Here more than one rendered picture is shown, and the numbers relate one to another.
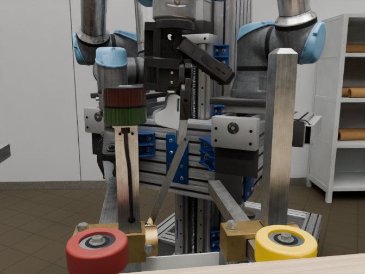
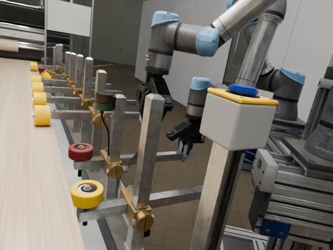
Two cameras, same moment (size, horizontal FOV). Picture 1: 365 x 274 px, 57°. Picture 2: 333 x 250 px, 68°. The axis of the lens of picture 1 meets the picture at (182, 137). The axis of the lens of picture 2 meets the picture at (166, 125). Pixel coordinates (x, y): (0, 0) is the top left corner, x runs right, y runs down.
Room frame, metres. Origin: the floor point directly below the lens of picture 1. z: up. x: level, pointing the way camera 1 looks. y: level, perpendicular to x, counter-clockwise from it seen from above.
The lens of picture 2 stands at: (0.37, -0.70, 1.26)
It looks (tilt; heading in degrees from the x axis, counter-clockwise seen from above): 17 degrees down; 67
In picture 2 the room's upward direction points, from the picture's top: 9 degrees clockwise
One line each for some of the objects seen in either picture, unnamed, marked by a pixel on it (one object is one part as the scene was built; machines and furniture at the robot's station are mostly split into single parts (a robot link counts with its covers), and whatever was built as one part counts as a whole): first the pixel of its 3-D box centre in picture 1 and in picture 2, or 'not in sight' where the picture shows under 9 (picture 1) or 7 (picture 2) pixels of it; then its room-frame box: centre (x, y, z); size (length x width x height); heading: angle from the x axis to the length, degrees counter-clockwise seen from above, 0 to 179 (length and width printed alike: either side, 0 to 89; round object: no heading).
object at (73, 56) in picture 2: not in sight; (71, 89); (0.38, 1.08, 0.91); 0.03 x 0.03 x 0.48; 8
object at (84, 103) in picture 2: not in sight; (85, 101); (0.44, 0.60, 0.95); 0.13 x 0.06 x 0.05; 98
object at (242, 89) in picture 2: not in sight; (242, 92); (0.59, -0.42, 1.22); 0.04 x 0.04 x 0.02
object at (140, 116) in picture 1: (125, 114); (104, 104); (0.47, 0.08, 1.07); 0.06 x 0.06 x 0.02
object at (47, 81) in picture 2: not in sight; (76, 83); (0.40, 1.12, 0.95); 0.50 x 0.04 x 0.04; 8
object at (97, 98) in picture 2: (124, 96); (105, 97); (0.47, 0.08, 1.09); 0.06 x 0.06 x 0.02
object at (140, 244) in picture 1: (116, 243); (110, 163); (0.51, 0.11, 0.85); 0.13 x 0.06 x 0.05; 98
